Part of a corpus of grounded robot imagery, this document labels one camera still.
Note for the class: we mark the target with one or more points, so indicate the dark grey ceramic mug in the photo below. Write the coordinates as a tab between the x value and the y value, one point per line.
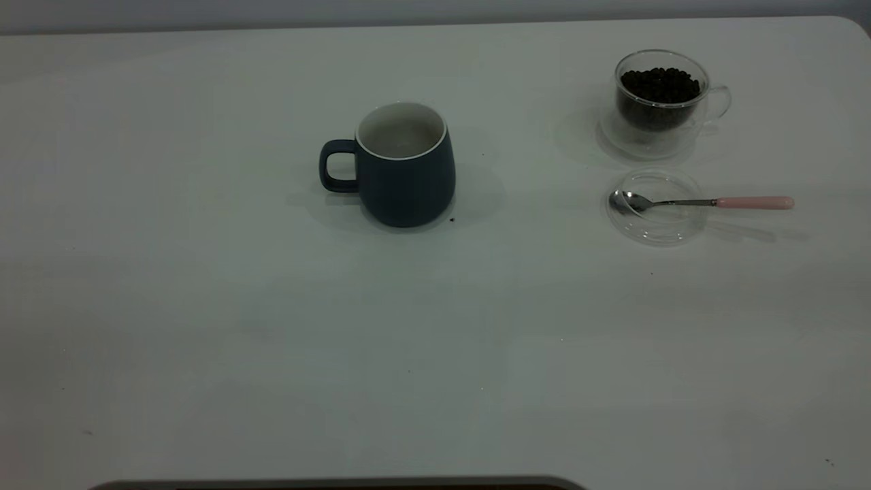
408	187

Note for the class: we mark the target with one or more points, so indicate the clear round glass lid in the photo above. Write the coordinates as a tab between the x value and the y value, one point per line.
663	228

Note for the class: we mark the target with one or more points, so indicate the dark coffee beans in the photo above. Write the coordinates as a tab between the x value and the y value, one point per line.
660	88

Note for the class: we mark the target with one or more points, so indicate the clear glass cup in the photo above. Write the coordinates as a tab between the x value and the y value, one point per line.
691	116

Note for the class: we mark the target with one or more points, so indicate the clear glass saucer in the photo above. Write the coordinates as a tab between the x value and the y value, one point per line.
643	146

